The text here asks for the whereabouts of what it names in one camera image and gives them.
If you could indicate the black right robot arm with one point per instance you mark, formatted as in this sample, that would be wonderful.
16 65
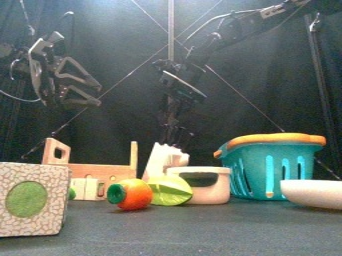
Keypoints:
249 23

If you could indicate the white toy bottle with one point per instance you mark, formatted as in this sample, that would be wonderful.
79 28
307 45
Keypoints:
162 160

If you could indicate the light wooden crate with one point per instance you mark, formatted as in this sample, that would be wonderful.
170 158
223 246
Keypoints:
102 171

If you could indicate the lime green fruit slice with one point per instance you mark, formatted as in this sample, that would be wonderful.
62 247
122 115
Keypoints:
171 191

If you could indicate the teal basket with orange rim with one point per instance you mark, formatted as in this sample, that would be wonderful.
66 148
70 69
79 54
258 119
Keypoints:
258 170

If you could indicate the orange toy fruit green top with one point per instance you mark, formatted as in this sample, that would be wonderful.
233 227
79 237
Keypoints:
134 195

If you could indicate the white striped toy block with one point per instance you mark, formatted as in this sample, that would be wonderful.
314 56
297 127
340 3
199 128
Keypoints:
87 189

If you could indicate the small green toy piece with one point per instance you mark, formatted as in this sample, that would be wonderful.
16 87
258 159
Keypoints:
71 194

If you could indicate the crackle cube with green circle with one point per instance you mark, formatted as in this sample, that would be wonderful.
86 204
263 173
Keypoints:
31 200

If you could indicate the white bowl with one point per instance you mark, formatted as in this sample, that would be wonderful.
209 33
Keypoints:
311 193

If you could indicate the vertical metal frame pole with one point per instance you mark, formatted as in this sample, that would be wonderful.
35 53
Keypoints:
171 30

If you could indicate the dark metal frame post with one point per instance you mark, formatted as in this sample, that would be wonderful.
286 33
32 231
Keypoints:
318 83

